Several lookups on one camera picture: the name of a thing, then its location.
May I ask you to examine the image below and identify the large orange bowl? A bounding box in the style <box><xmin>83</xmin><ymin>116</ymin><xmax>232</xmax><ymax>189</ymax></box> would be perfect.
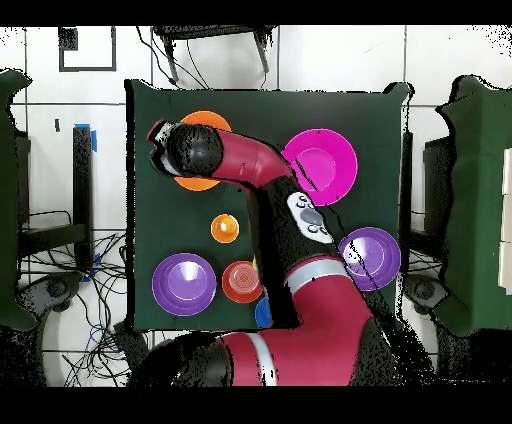
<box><xmin>173</xmin><ymin>110</ymin><xmax>233</xmax><ymax>192</ymax></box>

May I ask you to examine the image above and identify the blue bowl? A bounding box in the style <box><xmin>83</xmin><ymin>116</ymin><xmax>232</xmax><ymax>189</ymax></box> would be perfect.
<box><xmin>254</xmin><ymin>297</ymin><xmax>274</xmax><ymax>329</ymax></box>

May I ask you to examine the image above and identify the orange cup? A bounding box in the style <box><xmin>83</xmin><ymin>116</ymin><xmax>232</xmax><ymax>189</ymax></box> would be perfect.
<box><xmin>210</xmin><ymin>213</ymin><xmax>241</xmax><ymax>244</ymax></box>

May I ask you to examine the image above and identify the black square floor frame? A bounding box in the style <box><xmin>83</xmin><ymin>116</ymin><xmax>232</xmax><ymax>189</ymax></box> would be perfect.
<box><xmin>58</xmin><ymin>25</ymin><xmax>118</xmax><ymax>73</ymax></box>

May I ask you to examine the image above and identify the dark green table cloth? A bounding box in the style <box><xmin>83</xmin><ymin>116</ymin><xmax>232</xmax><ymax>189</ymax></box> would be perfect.
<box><xmin>121</xmin><ymin>79</ymin><xmax>411</xmax><ymax>334</ymax></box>

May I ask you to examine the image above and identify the purple bowl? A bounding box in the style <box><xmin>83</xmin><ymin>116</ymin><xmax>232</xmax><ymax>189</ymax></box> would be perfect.
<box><xmin>151</xmin><ymin>252</ymin><xmax>218</xmax><ymax>318</ymax></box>
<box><xmin>338</xmin><ymin>226</ymin><xmax>402</xmax><ymax>292</ymax></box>

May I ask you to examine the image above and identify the pink bowl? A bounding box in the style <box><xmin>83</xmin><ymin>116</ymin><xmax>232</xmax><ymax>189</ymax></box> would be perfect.
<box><xmin>280</xmin><ymin>128</ymin><xmax>359</xmax><ymax>208</ymax></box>

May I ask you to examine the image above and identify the red-orange bowl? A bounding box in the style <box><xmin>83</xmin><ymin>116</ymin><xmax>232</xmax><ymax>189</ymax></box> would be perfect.
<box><xmin>221</xmin><ymin>260</ymin><xmax>264</xmax><ymax>304</ymax></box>

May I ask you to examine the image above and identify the black metal table frame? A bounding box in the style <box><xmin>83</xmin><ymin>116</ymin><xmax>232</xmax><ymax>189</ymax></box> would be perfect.
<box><xmin>17</xmin><ymin>123</ymin><xmax>98</xmax><ymax>273</ymax></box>

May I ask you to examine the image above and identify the green cloth covered table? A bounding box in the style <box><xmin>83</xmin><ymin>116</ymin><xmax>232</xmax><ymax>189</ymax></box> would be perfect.
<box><xmin>437</xmin><ymin>74</ymin><xmax>512</xmax><ymax>337</ymax></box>
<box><xmin>0</xmin><ymin>69</ymin><xmax>35</xmax><ymax>331</ymax></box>

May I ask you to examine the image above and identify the black metal stand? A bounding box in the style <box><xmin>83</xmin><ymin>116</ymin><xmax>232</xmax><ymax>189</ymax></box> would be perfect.
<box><xmin>152</xmin><ymin>25</ymin><xmax>279</xmax><ymax>85</ymax></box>

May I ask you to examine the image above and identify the black power strip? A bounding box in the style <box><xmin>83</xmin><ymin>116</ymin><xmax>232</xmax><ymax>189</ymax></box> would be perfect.
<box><xmin>113</xmin><ymin>321</ymin><xmax>150</xmax><ymax>363</ymax></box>

